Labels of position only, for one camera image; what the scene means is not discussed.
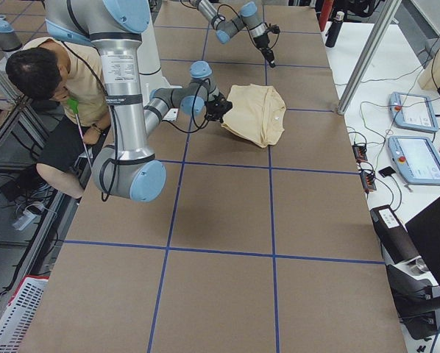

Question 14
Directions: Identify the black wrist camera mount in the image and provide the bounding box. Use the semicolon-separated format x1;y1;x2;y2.
266;24;280;35

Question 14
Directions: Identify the upper blue teach pendant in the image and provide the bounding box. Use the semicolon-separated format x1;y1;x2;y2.
388;92;439;133

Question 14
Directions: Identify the lower blue teach pendant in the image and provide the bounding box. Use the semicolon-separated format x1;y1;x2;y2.
387;136;440;186

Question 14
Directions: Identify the third robot arm at edge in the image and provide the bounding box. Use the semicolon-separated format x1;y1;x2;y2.
0;15;22;53

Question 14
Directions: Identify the black monitor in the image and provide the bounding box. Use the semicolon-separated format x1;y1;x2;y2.
405;197;440;285

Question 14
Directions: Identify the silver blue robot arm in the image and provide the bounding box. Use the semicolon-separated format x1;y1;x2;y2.
46;1;233;202
180;0;280;68

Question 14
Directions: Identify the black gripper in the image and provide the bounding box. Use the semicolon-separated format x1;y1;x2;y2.
255;35;276;68
205;93;233;122

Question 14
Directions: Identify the blue teach pendant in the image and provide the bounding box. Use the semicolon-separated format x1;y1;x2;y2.
387;136;440;186
388;92;439;133

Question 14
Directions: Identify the white power strip on floor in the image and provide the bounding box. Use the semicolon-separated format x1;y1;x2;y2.
13;204;43;231

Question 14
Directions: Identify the white plastic basket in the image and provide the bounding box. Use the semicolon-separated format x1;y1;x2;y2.
0;275;49;352

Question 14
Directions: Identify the aluminium frame post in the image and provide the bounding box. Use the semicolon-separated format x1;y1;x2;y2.
336;0;402;115

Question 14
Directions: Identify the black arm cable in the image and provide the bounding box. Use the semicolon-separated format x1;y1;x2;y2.
179;0;280;51
61;40;216;202

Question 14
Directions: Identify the person in beige shirt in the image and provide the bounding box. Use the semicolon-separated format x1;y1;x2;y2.
4;36;113;202

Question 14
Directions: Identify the black water bottle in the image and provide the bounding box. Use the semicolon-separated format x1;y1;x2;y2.
325;11;345;48

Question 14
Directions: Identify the beige long sleeve shirt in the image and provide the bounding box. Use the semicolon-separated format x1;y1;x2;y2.
221;84;286;148

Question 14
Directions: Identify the black box with label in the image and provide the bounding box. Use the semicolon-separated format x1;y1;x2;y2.
369;205;420;265

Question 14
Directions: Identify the orange black electronics board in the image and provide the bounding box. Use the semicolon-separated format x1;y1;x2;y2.
352;144;368;163

